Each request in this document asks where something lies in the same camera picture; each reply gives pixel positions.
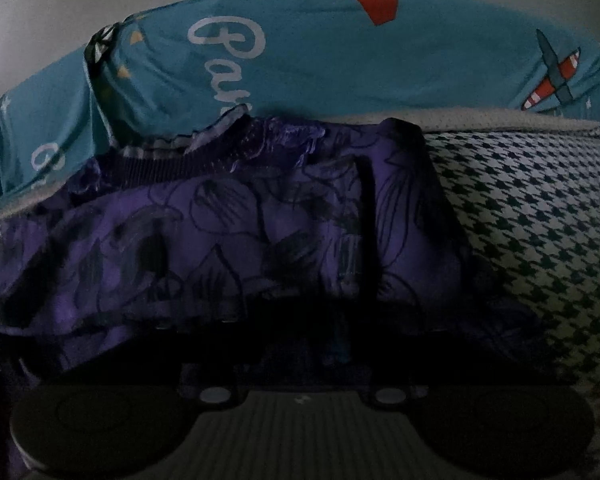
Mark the houndstooth mattress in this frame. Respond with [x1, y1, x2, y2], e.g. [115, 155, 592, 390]
[0, 106, 600, 480]

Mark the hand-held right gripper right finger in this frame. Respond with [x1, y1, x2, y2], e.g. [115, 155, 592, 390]
[327, 324, 432, 407]

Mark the blue printed bed bumper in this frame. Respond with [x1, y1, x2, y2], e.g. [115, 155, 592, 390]
[0, 0, 600, 213]

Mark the black white striped strap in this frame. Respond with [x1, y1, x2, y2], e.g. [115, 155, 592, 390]
[84, 21, 122, 62]

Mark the purple floral garment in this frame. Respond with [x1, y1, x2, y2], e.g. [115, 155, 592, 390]
[0, 109, 557, 463]

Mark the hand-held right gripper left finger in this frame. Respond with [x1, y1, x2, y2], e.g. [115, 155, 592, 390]
[177, 330, 262, 407]

